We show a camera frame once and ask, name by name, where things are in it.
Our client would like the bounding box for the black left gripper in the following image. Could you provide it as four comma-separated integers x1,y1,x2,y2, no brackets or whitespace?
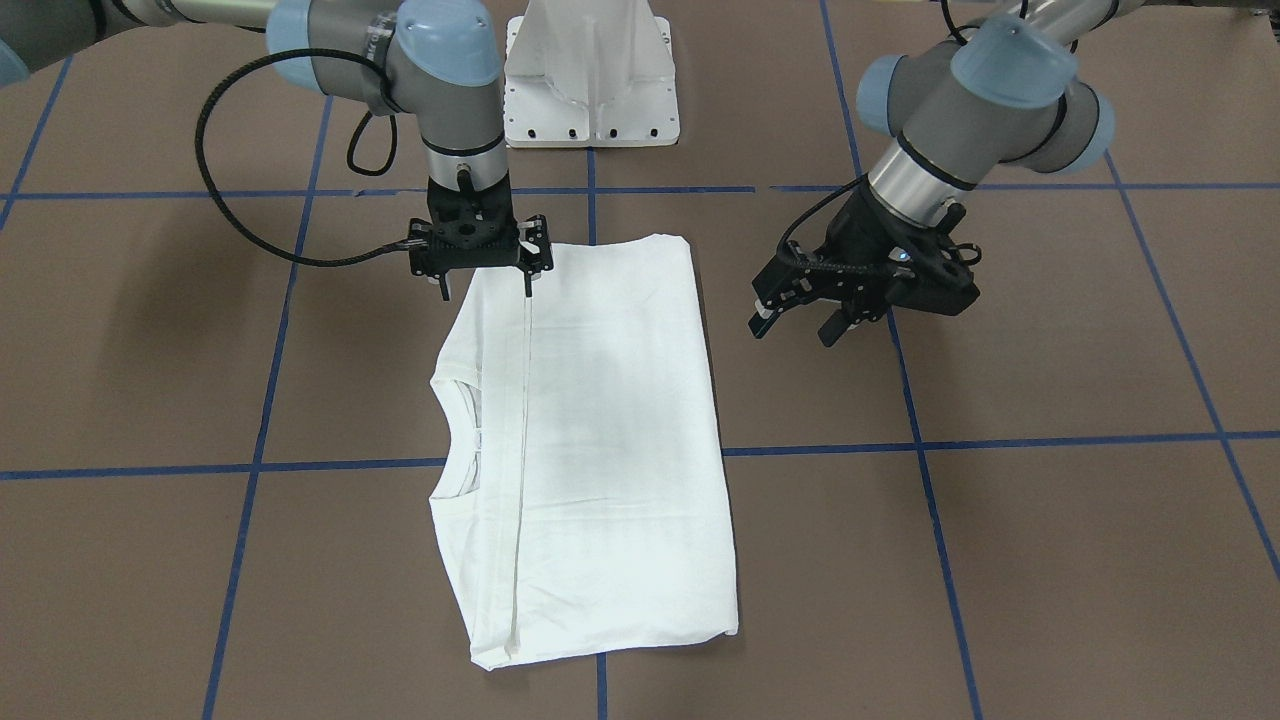
748,184,982,348

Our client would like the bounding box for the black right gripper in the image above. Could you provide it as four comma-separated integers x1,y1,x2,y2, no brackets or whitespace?
406,179,554,301

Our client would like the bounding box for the white printed t-shirt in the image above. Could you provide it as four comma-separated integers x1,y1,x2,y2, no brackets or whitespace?
429,234,740,671

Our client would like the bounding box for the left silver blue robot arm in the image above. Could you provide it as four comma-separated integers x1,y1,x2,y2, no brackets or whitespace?
748,1,1139,346

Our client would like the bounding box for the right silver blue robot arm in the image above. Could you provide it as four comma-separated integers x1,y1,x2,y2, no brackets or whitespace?
1,1,554,297

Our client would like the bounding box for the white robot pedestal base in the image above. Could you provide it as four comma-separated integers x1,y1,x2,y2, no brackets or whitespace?
504,1,681,149

